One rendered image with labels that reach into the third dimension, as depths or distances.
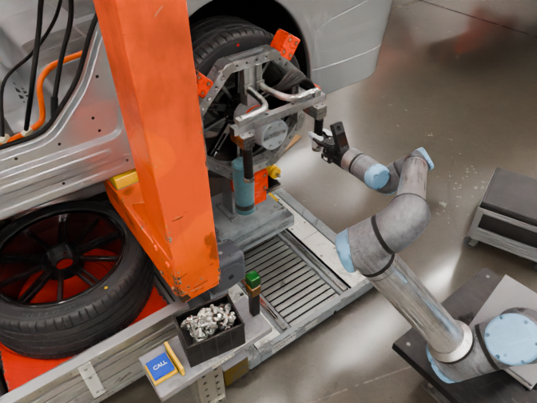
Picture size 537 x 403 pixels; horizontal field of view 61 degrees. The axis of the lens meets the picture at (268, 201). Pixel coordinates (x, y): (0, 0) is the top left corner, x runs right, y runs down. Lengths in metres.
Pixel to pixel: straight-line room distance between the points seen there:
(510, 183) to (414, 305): 1.38
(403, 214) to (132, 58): 0.75
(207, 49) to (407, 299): 1.10
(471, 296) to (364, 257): 0.91
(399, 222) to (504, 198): 1.38
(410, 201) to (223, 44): 0.93
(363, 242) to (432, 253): 1.41
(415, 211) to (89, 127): 1.14
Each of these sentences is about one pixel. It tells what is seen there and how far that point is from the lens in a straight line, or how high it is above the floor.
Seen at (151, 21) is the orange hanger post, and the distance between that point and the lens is 1.10.
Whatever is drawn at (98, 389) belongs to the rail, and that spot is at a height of 0.21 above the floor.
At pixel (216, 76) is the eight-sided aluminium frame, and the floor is 1.08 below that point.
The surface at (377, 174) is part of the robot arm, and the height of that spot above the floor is 0.84.
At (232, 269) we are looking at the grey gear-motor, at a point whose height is 0.37.
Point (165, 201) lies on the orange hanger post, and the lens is 1.32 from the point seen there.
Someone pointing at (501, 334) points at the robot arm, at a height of 0.60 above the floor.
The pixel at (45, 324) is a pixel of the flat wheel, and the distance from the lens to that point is 1.80.
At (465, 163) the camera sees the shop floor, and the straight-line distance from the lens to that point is 3.33.
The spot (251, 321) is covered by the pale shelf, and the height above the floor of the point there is 0.45.
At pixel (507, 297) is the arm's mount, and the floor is 0.49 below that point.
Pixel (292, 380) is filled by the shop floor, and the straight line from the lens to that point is 2.07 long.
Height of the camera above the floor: 1.84
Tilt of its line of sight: 41 degrees down
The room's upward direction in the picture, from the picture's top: 1 degrees counter-clockwise
